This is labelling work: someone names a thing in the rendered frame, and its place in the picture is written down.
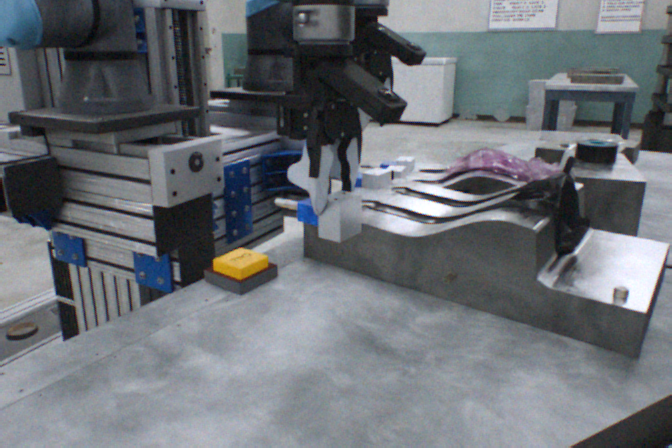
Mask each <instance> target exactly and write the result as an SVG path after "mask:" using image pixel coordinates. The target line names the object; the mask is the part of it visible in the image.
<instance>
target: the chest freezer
mask: <svg viewBox="0 0 672 448"><path fill-rule="evenodd" d="M456 60H457V59H456V58H424V59H423V61H422V63H421V65H413V67H408V65H406V64H404V63H402V62H401V61H399V59H397V58H396V57H392V63H391V64H393V70H394V89H392V91H394V92H396V93H397V94H398V95H399V96H400V97H402V98H403V99H405V100H406V102H407V107H406V108H405V110H404V112H403V114H402V116H401V118H400V121H405V122H422V123H435V127H439V124H440V123H442V122H448V121H449V118H450V117H452V113H453V96H454V79H455V63H456Z"/></svg>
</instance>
